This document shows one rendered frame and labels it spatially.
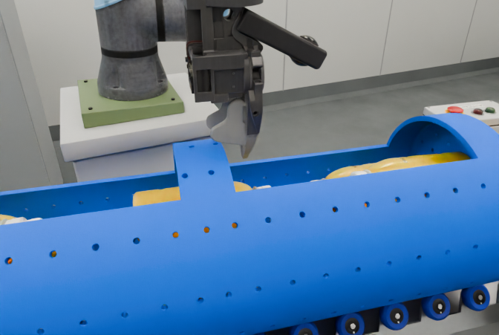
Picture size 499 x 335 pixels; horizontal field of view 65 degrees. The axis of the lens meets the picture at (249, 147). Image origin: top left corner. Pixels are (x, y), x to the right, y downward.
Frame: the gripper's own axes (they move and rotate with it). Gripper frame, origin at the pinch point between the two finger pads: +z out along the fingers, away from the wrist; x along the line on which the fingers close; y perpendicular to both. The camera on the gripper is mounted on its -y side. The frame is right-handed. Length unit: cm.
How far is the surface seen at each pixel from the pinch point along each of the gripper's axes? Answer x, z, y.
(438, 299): 10.3, 25.7, -28.4
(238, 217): 9.7, 3.5, 3.6
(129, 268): 12.1, 6.3, 16.2
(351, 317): 10.2, 25.6, -13.5
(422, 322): 10.9, 29.9, -26.3
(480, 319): 11.8, 31.1, -36.7
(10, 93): -137, 38, 75
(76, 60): -266, 61, 70
